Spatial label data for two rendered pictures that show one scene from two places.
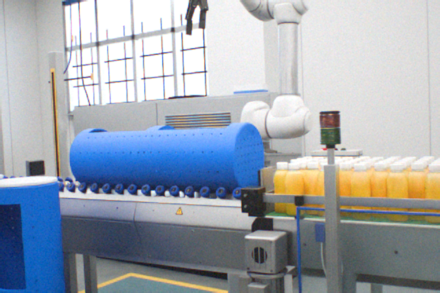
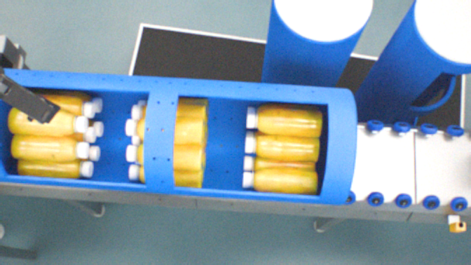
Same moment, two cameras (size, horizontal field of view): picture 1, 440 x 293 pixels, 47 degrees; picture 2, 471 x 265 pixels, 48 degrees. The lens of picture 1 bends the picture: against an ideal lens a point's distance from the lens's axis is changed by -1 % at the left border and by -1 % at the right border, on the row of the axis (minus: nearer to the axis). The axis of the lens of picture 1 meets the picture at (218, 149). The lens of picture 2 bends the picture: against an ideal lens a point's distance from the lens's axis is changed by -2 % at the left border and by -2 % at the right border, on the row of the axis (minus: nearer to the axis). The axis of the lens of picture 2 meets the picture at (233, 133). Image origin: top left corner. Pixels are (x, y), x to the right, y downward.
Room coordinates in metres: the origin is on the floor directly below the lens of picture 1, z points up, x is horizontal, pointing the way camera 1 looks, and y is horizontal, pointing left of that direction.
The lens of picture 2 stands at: (2.66, 0.25, 2.36)
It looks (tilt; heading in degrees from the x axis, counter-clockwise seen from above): 74 degrees down; 154
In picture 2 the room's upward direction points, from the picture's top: straight up
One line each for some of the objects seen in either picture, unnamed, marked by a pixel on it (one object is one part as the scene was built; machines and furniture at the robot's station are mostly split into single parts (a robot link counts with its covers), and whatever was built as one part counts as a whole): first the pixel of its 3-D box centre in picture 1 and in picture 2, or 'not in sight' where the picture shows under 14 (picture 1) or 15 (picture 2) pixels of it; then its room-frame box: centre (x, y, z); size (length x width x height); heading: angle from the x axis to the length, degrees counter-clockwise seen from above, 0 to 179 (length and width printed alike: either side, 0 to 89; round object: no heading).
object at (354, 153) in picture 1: (337, 161); not in sight; (2.18, -0.50, 1.05); 0.20 x 0.10 x 0.10; 60
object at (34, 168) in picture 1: (36, 174); not in sight; (2.69, 0.97, 1.00); 0.10 x 0.04 x 0.15; 150
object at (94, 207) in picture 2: not in sight; (79, 199); (2.12, -0.16, 0.31); 0.06 x 0.06 x 0.63; 60
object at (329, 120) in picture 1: (329, 120); not in sight; (1.52, -0.34, 1.23); 0.06 x 0.06 x 0.04
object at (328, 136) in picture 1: (330, 135); not in sight; (1.52, -0.34, 1.18); 0.06 x 0.06 x 0.05
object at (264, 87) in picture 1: (250, 89); not in sight; (4.01, -0.27, 1.48); 0.24 x 0.12 x 0.08; 63
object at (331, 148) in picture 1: (330, 137); not in sight; (1.52, -0.34, 1.18); 0.06 x 0.06 x 0.16
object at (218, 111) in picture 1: (178, 183); not in sight; (4.49, 0.36, 0.72); 2.15 x 0.54 x 1.45; 55
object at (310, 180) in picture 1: (313, 190); not in sight; (1.82, -0.33, 0.98); 0.07 x 0.07 x 0.17
